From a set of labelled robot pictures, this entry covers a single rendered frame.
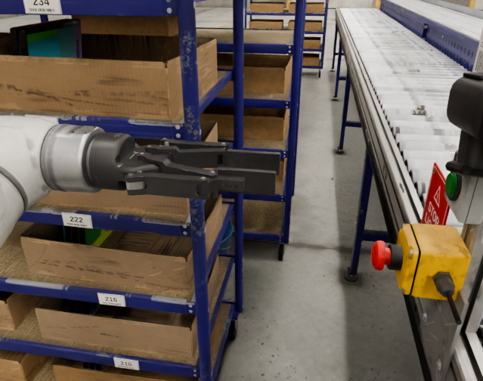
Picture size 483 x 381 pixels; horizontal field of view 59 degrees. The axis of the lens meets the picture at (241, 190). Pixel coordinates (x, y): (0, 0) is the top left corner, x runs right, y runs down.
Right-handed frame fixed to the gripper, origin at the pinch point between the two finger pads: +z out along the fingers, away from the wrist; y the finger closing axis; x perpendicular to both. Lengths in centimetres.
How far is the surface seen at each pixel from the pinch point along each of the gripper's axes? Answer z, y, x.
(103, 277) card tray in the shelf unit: -37, 22, 39
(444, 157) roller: 42, 62, 21
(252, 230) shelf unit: -15, 112, 81
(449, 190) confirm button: 23.3, -0.5, 0.4
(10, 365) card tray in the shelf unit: -69, 21, 73
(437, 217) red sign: 25.6, 8.3, 9.0
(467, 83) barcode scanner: 20.9, -5.2, -13.0
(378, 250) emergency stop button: 16.5, -0.9, 9.4
